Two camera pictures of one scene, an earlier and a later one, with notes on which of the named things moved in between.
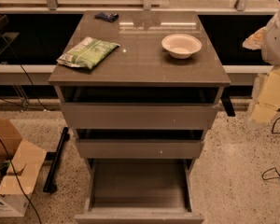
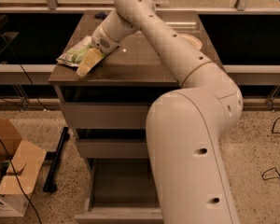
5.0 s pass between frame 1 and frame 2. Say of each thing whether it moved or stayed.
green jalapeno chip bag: stayed
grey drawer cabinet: stayed
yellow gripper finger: moved
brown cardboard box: stayed
